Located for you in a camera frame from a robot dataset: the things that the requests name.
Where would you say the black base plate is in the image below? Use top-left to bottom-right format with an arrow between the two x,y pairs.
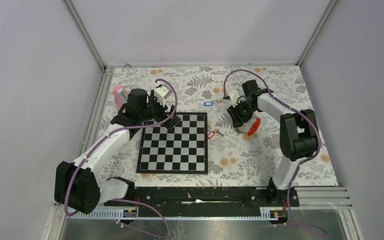
103,185 -> 301,219

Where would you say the keyring with red fob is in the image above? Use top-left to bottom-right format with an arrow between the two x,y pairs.
236,116 -> 261,136

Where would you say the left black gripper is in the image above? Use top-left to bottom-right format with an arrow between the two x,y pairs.
139,90 -> 181,129

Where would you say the floral table mat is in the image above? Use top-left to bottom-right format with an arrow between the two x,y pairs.
96,65 -> 339,188

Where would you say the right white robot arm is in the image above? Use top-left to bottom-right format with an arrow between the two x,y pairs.
224,80 -> 321,207

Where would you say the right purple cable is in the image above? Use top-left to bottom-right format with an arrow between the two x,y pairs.
223,68 -> 329,239

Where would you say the pink metronome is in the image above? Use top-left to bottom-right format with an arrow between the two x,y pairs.
113,85 -> 129,111

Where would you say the blue key tag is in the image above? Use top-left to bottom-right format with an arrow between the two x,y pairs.
203,101 -> 214,107

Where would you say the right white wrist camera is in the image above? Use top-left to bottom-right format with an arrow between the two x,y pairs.
223,90 -> 240,108

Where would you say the red key tag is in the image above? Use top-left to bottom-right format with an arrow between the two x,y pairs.
207,131 -> 216,139

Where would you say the black white chessboard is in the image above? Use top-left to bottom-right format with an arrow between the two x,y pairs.
136,112 -> 209,174

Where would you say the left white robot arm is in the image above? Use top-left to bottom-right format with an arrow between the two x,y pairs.
54,85 -> 180,214

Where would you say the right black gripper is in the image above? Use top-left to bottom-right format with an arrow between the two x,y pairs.
226,100 -> 257,130

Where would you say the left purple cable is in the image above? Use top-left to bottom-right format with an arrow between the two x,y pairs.
63,78 -> 180,239

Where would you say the purple cable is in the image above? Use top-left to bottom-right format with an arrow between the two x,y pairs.
63,78 -> 180,239
223,68 -> 329,239

